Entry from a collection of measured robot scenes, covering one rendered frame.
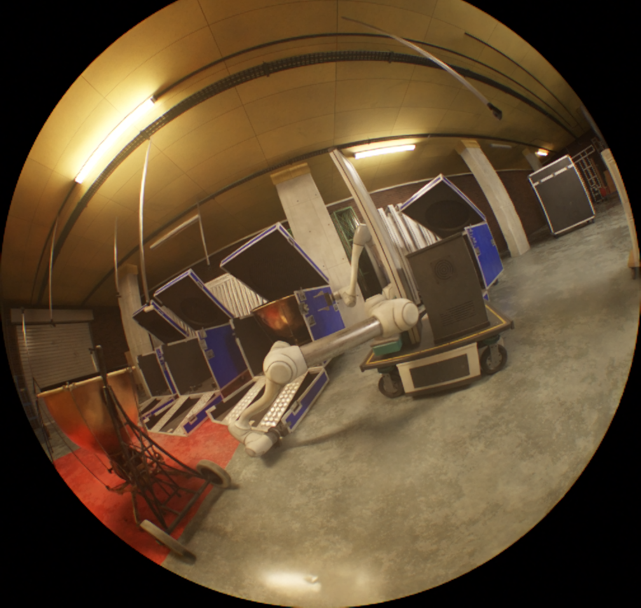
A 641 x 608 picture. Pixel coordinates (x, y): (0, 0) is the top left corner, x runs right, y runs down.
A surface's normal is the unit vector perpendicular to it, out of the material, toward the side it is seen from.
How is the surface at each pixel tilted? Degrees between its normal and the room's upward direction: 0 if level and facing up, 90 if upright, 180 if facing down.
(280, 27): 180
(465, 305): 90
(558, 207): 90
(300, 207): 90
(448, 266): 90
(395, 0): 180
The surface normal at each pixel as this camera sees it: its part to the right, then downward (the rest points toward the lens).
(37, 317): 0.93, -0.36
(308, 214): -0.03, -0.07
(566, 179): -0.82, 0.28
